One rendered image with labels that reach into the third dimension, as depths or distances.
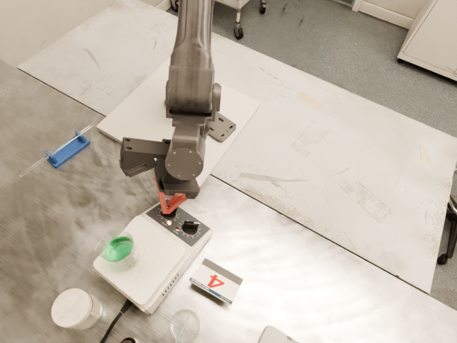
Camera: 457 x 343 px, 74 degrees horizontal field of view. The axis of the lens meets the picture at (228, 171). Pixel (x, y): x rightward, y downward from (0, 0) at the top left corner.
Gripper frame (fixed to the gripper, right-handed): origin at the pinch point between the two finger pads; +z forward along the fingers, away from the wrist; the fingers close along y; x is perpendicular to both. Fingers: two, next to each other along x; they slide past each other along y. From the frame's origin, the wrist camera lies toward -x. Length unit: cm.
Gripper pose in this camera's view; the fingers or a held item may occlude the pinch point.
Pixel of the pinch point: (166, 208)
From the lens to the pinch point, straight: 63.2
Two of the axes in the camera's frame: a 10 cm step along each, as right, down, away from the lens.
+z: -3.4, 7.9, 5.0
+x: 8.8, 0.8, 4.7
